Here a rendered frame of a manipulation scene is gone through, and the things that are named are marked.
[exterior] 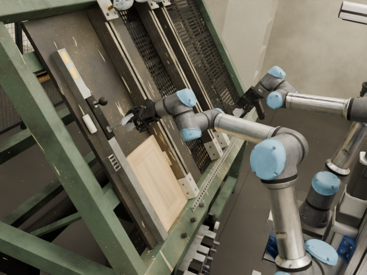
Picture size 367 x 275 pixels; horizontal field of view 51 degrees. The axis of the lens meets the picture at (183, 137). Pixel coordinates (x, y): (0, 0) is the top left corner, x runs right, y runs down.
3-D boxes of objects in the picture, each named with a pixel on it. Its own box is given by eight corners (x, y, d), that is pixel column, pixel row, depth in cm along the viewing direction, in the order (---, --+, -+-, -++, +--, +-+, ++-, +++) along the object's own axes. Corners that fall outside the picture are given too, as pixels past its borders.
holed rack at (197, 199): (192, 212, 201) (193, 211, 200) (190, 207, 200) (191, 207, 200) (254, 108, 341) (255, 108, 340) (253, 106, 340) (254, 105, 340)
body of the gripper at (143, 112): (126, 120, 152) (151, 111, 147) (132, 107, 159) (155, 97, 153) (138, 133, 156) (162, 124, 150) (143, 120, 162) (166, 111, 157)
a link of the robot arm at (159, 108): (165, 93, 151) (176, 108, 155) (155, 97, 153) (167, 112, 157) (160, 105, 145) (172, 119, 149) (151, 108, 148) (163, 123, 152)
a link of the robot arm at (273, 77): (284, 77, 181) (272, 65, 182) (268, 93, 187) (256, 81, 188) (289, 75, 187) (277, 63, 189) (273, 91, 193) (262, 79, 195)
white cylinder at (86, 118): (80, 117, 159) (89, 134, 161) (85, 115, 158) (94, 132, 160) (84, 115, 162) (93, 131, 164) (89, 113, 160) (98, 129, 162)
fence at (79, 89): (157, 243, 177) (164, 241, 175) (50, 54, 156) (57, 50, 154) (161, 236, 181) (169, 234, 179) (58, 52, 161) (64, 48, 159)
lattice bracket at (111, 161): (111, 173, 165) (116, 171, 163) (102, 159, 163) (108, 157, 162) (115, 169, 168) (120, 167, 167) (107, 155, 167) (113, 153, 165)
